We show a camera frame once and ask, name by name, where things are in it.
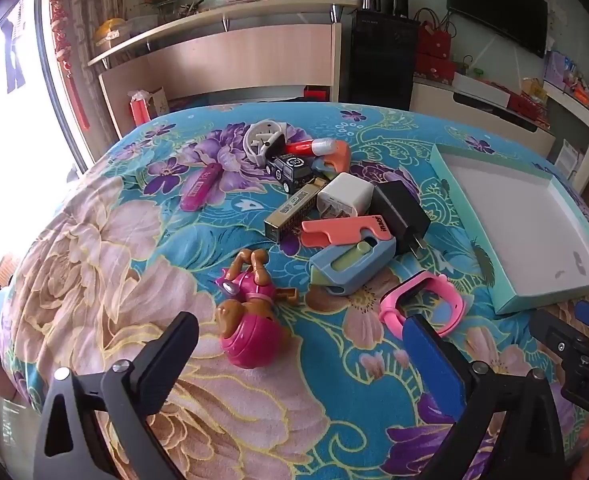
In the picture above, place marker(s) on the black water dispenser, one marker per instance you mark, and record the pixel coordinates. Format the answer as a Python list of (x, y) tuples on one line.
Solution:
[(379, 55)]

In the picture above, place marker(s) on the red and white bottle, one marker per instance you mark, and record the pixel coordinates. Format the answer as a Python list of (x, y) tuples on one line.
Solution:
[(307, 147)]

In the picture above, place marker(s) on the black toy car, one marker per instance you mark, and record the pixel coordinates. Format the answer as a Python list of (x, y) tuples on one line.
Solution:
[(294, 170)]

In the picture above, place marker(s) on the flat white box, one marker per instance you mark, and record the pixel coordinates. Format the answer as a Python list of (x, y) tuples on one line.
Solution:
[(479, 87)]

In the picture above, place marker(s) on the pink puppy toy figure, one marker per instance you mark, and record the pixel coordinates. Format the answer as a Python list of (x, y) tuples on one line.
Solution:
[(252, 330)]

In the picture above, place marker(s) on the orange and blue folding knife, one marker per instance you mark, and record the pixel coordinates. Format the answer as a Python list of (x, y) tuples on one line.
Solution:
[(337, 157)]

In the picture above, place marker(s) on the wall television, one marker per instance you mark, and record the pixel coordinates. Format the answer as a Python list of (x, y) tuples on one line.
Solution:
[(499, 5)]

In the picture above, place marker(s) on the red paper gift bag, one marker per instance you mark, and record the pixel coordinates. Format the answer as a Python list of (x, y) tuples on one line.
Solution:
[(142, 107)]

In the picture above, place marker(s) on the red gift bags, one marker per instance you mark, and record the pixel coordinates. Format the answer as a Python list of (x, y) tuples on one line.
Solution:
[(437, 52)]

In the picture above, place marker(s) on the red hanging decoration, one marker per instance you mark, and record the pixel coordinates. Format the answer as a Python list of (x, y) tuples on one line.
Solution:
[(63, 45)]

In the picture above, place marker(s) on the flat red boxes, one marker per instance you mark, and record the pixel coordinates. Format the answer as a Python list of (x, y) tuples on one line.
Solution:
[(526, 105)]

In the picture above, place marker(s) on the white television stand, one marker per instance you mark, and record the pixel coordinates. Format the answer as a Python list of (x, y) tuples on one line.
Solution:
[(474, 110)]

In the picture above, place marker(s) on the gold rectangular box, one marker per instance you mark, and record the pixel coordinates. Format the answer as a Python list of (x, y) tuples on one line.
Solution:
[(289, 215)]

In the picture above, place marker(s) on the pink smart watch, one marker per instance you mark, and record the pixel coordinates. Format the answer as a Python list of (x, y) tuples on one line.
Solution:
[(394, 305)]

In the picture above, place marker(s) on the white smart watch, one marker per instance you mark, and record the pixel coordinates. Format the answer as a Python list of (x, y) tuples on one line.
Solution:
[(252, 147)]

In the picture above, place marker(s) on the white charger plug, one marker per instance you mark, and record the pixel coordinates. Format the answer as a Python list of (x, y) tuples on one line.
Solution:
[(347, 192)]

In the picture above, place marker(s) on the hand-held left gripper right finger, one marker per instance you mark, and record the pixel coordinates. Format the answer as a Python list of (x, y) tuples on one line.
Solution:
[(432, 360)]

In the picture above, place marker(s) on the teal cardboard box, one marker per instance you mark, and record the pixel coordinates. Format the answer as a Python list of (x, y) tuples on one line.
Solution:
[(519, 220)]

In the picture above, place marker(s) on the patterned curtain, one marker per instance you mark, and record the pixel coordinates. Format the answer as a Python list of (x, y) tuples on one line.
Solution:
[(94, 20)]

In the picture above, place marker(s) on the small red box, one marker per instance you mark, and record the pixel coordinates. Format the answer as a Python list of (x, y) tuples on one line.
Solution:
[(316, 94)]

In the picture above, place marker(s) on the floral blanket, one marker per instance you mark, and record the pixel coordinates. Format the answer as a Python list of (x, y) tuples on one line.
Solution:
[(174, 270)]

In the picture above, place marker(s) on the magenta utility knife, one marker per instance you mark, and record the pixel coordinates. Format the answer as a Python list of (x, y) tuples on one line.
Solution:
[(199, 187)]

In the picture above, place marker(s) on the black charger plug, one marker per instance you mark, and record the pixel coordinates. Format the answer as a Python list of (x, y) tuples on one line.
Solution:
[(399, 210)]

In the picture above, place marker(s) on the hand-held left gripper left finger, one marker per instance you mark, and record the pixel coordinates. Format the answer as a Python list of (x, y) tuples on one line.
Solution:
[(169, 360)]

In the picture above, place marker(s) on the curved wooden counter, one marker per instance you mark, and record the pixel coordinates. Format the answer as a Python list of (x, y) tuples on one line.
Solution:
[(254, 60)]

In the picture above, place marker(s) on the yellow round container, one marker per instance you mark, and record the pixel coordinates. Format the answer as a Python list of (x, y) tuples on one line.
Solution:
[(109, 27)]

